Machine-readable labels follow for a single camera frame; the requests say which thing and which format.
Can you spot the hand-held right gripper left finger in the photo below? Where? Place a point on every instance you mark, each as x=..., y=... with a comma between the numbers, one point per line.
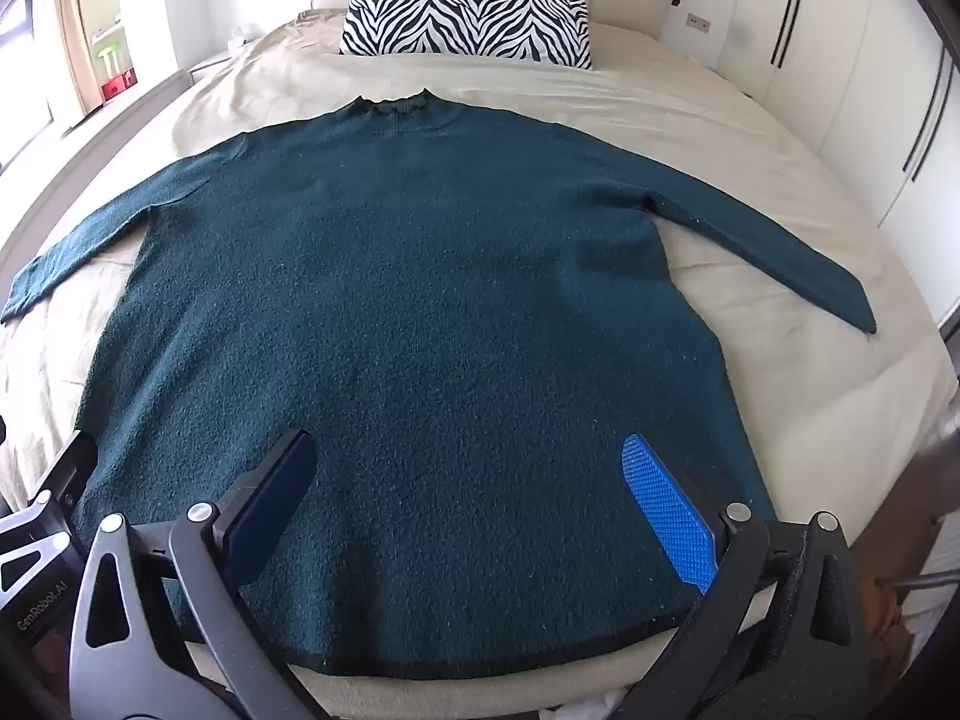
x=277, y=499

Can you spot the zebra print pillow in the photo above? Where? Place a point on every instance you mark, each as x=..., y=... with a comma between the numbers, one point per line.
x=465, y=15

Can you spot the red box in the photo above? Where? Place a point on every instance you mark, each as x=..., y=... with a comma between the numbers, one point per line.
x=120, y=85

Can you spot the beige curtain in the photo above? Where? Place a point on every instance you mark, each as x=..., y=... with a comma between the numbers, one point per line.
x=75, y=37

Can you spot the white built-in wardrobe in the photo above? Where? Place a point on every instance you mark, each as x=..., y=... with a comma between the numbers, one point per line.
x=847, y=90

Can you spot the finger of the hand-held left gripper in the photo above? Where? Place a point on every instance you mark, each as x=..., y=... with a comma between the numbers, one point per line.
x=71, y=472

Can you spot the bed with beige sheet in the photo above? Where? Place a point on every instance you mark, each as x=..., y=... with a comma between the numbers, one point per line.
x=712, y=127

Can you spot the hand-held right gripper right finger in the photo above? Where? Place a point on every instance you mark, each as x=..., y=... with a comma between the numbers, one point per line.
x=667, y=517

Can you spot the beige wall socket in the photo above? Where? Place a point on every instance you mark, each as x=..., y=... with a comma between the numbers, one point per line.
x=698, y=22

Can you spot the green plastic object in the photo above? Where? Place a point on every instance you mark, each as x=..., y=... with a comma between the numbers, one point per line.
x=109, y=60

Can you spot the dark teal towel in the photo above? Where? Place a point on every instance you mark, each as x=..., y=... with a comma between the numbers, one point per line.
x=420, y=315

